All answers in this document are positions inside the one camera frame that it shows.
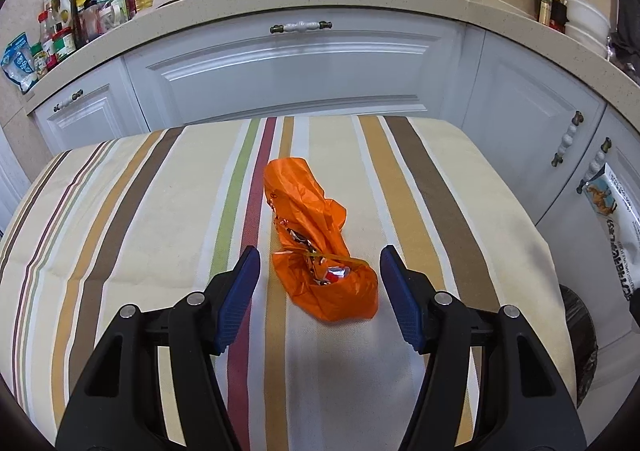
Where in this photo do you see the white brass drawer handle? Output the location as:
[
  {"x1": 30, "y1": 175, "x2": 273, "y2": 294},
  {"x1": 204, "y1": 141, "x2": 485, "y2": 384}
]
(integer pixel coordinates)
[{"x1": 270, "y1": 21, "x2": 333, "y2": 34}]

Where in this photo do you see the dark trash bin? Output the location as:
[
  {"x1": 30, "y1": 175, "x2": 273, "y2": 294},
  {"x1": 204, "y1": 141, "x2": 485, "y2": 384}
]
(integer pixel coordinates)
[{"x1": 557, "y1": 283, "x2": 599, "y2": 407}]

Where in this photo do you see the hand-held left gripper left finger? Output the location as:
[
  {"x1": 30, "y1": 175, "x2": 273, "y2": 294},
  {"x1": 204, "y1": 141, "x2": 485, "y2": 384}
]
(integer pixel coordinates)
[{"x1": 55, "y1": 246, "x2": 262, "y2": 451}]

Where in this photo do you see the long white printed packet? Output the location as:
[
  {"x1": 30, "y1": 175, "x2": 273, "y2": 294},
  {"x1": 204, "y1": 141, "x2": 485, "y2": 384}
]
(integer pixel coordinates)
[{"x1": 582, "y1": 163, "x2": 640, "y2": 303}]

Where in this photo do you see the clear bag with dark contents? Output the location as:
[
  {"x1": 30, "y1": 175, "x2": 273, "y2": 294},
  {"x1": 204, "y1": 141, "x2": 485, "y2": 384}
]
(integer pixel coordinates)
[{"x1": 604, "y1": 31, "x2": 627, "y2": 68}]

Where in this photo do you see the blue white pouch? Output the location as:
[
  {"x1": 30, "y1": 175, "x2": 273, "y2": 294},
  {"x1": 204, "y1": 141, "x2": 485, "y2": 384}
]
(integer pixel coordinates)
[{"x1": 1, "y1": 33, "x2": 40, "y2": 94}]

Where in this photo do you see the striped tablecloth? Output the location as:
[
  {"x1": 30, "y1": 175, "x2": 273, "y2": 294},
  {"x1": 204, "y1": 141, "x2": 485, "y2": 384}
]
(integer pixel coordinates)
[{"x1": 0, "y1": 115, "x2": 578, "y2": 451}]

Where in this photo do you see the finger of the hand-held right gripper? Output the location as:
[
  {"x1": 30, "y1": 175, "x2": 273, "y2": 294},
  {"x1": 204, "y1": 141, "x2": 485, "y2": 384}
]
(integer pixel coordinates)
[{"x1": 626, "y1": 287, "x2": 640, "y2": 329}]

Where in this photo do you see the white kitchen cabinet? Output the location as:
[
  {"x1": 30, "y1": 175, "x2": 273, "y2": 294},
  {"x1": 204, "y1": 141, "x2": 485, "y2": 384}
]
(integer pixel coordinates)
[{"x1": 0, "y1": 6, "x2": 640, "y2": 352}]

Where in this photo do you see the person's dark clothing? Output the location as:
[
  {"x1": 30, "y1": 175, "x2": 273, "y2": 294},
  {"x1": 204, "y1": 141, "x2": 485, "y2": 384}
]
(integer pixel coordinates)
[{"x1": 612, "y1": 0, "x2": 640, "y2": 78}]

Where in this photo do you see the white brass cabinet handle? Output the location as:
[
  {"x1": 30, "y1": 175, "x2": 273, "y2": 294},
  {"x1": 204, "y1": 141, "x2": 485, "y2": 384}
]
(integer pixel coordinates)
[
  {"x1": 576, "y1": 137, "x2": 612, "y2": 194},
  {"x1": 551, "y1": 111, "x2": 584, "y2": 167},
  {"x1": 53, "y1": 90, "x2": 84, "y2": 113}
]

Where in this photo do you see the stack of white bowls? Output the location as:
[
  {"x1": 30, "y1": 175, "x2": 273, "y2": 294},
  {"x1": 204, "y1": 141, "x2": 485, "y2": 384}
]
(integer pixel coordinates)
[{"x1": 565, "y1": 0, "x2": 612, "y2": 60}]

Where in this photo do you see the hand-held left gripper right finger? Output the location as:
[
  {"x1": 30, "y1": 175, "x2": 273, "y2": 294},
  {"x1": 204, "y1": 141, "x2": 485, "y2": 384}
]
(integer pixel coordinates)
[{"x1": 379, "y1": 246, "x2": 587, "y2": 451}]

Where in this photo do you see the group of condiment bottles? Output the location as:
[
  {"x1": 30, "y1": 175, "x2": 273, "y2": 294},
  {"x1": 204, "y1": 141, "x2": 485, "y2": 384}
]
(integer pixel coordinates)
[{"x1": 37, "y1": 0, "x2": 158, "y2": 70}]

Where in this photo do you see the orange plastic bag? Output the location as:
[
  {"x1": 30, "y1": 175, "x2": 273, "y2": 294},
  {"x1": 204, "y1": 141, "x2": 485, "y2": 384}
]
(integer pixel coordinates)
[{"x1": 263, "y1": 157, "x2": 379, "y2": 323}]

